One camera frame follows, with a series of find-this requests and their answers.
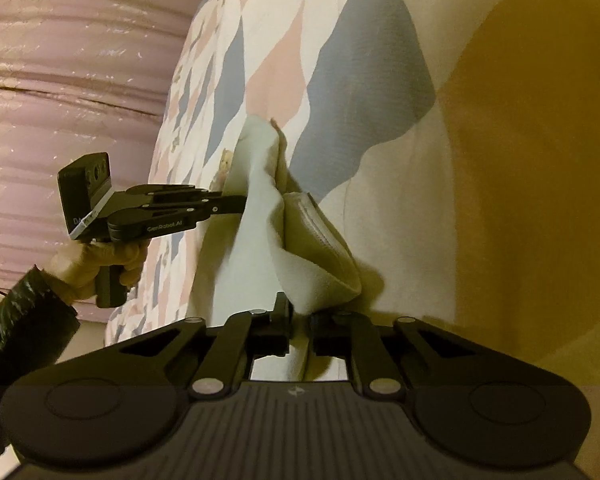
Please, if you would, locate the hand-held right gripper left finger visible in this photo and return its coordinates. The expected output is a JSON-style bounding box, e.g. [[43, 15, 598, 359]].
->
[[105, 292, 296, 402]]

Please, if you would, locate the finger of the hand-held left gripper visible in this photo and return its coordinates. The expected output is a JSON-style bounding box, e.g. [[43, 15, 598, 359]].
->
[[147, 195, 249, 217], [125, 184, 222, 200]]

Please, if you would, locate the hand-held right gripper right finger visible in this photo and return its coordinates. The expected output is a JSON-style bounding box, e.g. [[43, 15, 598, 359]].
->
[[307, 309, 487, 402]]

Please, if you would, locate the light green garment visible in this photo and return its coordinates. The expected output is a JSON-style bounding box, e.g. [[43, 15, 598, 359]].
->
[[192, 114, 387, 382]]

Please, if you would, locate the person's left hand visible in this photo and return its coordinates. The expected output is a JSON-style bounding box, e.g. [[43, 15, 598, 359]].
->
[[49, 239, 152, 307]]

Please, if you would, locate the pink curtain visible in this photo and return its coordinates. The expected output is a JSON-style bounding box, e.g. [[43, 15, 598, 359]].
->
[[0, 0, 231, 322]]

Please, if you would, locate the checkered quilt bed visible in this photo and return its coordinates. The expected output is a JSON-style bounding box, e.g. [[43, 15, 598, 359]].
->
[[104, 0, 437, 347]]

